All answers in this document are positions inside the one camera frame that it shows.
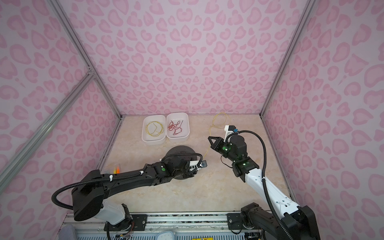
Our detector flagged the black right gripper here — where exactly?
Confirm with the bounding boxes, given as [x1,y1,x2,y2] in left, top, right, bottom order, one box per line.
[207,136,239,163]

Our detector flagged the dark grey cable spool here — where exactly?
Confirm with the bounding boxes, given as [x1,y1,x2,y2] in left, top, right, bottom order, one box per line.
[161,146,203,180]

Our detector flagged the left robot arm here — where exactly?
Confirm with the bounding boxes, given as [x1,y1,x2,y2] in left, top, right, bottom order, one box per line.
[51,153,207,225]

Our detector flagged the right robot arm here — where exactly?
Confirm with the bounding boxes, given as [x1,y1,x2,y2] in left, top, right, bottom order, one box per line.
[208,130,321,240]

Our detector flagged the white plastic tray right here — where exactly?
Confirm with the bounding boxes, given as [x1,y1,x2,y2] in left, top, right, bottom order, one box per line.
[166,112,190,143]

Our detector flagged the white plastic tray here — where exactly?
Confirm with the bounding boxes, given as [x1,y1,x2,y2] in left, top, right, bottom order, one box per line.
[142,115,166,146]
[166,112,190,143]

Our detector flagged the white plastic tray left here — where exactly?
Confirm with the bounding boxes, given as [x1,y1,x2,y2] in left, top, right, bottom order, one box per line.
[142,115,166,146]

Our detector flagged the pack of coloured markers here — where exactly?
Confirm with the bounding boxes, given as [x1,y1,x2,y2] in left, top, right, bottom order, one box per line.
[113,164,121,174]

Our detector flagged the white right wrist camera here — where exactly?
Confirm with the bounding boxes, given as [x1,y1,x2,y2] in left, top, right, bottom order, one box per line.
[224,125,238,136]

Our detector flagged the red cable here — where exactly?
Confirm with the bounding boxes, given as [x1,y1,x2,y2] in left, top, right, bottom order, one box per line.
[167,119,184,135]

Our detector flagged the yellow cable in tray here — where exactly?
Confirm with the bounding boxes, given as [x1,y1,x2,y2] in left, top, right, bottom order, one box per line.
[145,120,165,138]

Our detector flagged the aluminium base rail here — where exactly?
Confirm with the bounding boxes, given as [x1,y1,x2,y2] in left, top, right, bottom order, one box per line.
[56,210,319,240]

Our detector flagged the aluminium frame left post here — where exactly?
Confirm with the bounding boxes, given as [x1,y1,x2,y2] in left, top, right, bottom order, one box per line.
[47,0,124,119]

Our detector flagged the aluminium frame post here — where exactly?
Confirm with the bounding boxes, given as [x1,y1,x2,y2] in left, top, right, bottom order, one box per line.
[260,0,319,119]
[47,0,124,119]

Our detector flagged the aluminium frame right post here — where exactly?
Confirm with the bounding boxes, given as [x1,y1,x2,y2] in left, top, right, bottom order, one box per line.
[260,0,319,119]

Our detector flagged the aluminium frame diagonal bar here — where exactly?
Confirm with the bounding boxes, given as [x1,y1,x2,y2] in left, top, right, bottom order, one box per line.
[1,71,95,193]

